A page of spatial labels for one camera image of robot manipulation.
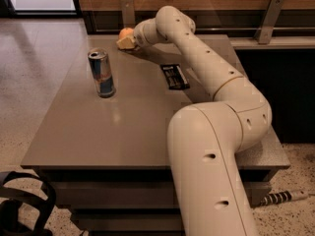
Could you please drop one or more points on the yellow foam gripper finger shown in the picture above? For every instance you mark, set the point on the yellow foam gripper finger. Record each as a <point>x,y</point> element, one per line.
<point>126,43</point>

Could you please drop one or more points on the orange fruit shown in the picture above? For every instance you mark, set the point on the orange fruit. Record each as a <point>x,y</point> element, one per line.
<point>124,32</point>

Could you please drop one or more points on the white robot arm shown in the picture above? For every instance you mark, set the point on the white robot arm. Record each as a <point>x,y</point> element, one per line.
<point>203,138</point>

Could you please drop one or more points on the blue silver drink can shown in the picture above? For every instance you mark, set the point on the blue silver drink can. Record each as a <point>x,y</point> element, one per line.
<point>101,70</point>

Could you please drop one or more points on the black snack bar packet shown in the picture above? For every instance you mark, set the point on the black snack bar packet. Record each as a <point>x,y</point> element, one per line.
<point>174,76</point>

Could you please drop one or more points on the grey drawer cabinet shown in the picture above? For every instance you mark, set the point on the grey drawer cabinet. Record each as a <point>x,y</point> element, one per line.
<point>107,158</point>

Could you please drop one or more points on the grey low shelf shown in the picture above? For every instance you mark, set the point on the grey low shelf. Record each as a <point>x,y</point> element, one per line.
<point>283,42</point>

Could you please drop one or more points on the left metal wall bracket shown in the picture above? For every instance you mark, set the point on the left metal wall bracket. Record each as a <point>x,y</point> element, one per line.
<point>128,13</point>

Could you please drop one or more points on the metal wall bracket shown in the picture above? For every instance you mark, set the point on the metal wall bracket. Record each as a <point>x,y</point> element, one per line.
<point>128,13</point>
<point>264,33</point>

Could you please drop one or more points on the right metal wall bracket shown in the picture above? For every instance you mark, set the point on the right metal wall bracket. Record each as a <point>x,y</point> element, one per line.
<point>264,33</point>

